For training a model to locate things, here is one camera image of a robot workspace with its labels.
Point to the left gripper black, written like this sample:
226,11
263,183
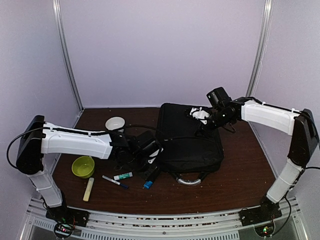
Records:
148,174

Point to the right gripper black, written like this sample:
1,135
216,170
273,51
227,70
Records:
202,127

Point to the green white glue stick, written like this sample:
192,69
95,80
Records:
123,176

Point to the black student bag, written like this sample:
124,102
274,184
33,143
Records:
189,154

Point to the blue black highlighter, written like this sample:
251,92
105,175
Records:
148,184

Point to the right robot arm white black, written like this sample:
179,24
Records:
299,124

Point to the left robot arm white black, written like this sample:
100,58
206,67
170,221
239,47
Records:
42,137

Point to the white blue pen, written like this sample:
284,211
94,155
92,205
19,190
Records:
115,182

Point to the white black ceramic bowl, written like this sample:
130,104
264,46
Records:
115,123

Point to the yellow highlighter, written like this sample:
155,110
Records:
88,189

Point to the green plastic bowl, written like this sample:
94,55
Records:
83,167

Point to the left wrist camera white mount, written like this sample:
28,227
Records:
154,155

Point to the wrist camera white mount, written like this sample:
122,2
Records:
197,113
154,155

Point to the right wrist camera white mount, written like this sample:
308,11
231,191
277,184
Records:
197,113

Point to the right aluminium corner post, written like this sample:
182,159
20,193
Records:
261,48

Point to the aluminium corner post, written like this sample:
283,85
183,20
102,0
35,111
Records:
261,48
66,56

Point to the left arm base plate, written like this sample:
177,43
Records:
68,215

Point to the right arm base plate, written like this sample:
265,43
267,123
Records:
253,216

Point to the aluminium front rail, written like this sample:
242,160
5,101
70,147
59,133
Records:
216,225

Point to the left aluminium corner post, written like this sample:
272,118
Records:
66,56

